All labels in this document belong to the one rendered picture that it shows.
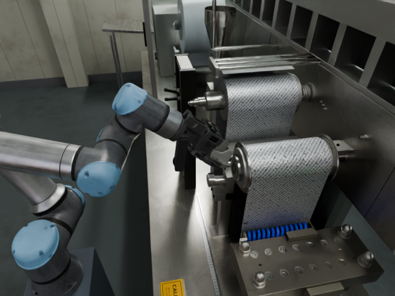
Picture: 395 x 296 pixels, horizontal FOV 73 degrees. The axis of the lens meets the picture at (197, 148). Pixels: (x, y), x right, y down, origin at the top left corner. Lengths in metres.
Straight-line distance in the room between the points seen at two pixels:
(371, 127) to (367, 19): 0.27
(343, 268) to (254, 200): 0.31
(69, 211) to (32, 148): 0.38
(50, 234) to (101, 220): 1.49
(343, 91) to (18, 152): 0.84
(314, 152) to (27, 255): 0.81
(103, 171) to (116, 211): 1.82
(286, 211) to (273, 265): 0.17
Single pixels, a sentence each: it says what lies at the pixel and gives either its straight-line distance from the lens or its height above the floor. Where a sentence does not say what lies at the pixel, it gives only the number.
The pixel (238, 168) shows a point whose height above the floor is 1.27.
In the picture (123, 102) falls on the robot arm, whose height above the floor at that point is 1.49.
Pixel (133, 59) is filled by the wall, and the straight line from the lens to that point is 4.47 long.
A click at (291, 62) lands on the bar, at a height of 1.45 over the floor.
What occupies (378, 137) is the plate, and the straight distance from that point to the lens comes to 0.82.
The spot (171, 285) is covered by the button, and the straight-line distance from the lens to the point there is 0.93.
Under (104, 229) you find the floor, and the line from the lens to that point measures 2.28.
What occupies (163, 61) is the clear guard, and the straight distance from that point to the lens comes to 1.61.
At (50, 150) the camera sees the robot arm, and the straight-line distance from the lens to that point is 0.60.
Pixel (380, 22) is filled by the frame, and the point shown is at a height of 1.61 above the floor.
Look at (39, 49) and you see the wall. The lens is 4.61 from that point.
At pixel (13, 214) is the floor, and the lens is 2.70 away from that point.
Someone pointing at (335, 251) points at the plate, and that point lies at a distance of 0.95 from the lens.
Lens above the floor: 1.77
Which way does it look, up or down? 38 degrees down
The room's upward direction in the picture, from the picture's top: straight up
